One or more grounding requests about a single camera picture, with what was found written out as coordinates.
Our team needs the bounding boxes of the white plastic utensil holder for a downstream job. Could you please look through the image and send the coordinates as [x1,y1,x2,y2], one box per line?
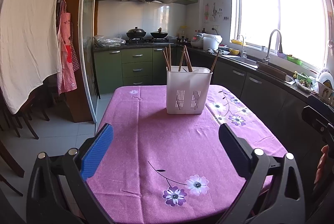
[166,66,212,114]

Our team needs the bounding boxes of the plain bamboo chopstick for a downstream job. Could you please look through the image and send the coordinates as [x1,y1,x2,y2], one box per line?
[210,50,220,74]

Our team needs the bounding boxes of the red-handled patterned chopstick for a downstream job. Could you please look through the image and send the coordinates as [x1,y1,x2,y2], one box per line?
[183,46,192,72]
[185,52,193,72]

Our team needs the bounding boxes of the single light bamboo chopstick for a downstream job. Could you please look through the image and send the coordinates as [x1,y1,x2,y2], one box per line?
[178,46,186,72]

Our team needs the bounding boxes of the chrome kitchen faucet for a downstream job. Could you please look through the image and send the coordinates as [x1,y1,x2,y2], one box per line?
[261,29,284,65]

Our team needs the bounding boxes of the green kitchen cabinets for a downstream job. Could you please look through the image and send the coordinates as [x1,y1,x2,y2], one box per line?
[94,0,197,94]

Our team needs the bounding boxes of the person's right hand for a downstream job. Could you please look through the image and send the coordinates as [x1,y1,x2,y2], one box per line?
[314,145,329,185]

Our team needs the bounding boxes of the purple floral tablecloth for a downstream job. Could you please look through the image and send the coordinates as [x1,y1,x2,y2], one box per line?
[87,85,286,223]

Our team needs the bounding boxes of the small chrome tap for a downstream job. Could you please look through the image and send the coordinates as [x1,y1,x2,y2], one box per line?
[237,34,247,58]

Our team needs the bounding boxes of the pink checkered apron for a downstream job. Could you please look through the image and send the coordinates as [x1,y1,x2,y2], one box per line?
[56,0,80,95]

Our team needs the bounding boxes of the white plastic container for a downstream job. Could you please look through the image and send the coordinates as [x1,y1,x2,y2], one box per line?
[203,33,223,50]

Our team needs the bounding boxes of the white rice cooker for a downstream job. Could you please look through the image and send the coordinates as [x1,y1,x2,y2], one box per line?
[191,33,207,49]

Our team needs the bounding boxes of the plastic bag on counter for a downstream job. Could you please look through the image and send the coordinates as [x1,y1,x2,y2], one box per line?
[94,35,126,47]

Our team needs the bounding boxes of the gas stove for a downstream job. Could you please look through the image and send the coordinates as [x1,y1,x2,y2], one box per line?
[126,38,173,45]

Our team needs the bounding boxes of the white hanging cloth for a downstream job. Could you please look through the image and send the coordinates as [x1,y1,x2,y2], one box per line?
[1,0,61,114]

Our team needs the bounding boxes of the black lidded wok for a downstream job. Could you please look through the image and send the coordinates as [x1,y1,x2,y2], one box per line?
[126,27,146,39]

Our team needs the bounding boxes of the black wok with handle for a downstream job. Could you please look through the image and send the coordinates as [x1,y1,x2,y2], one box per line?
[150,27,168,39]

